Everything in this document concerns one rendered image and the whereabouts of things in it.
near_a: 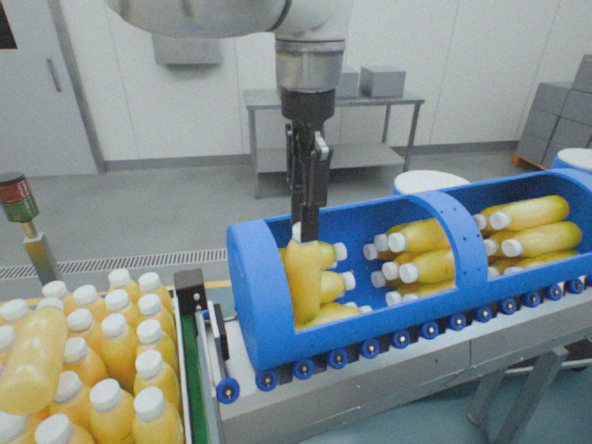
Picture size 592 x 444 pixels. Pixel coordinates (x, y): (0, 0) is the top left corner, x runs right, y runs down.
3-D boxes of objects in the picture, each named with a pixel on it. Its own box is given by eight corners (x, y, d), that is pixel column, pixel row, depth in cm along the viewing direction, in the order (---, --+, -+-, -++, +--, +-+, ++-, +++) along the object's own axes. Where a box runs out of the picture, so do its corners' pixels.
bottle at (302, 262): (277, 317, 67) (277, 240, 58) (292, 294, 72) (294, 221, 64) (311, 329, 65) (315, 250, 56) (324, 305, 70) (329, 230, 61)
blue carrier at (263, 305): (589, 297, 91) (658, 204, 75) (259, 403, 66) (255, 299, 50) (500, 233, 113) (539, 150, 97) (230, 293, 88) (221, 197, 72)
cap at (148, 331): (161, 323, 65) (159, 316, 65) (161, 339, 62) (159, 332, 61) (139, 329, 64) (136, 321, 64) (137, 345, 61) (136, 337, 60)
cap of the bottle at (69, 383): (79, 373, 56) (77, 366, 56) (81, 394, 53) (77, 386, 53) (51, 385, 55) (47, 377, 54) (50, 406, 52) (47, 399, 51)
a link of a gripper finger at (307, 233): (318, 200, 55) (320, 202, 54) (316, 238, 58) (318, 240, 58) (299, 203, 54) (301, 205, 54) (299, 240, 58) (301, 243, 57)
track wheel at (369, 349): (378, 334, 74) (373, 333, 76) (359, 340, 73) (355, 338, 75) (383, 356, 74) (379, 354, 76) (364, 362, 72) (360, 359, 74)
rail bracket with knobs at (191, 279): (210, 319, 90) (205, 288, 84) (181, 326, 87) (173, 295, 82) (204, 293, 98) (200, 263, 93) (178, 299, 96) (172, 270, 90)
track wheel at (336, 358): (346, 344, 72) (343, 342, 74) (326, 350, 71) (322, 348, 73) (351, 366, 72) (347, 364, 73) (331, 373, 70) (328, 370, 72)
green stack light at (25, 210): (36, 219, 81) (28, 201, 79) (3, 225, 80) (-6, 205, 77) (42, 207, 87) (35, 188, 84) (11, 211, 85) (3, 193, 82)
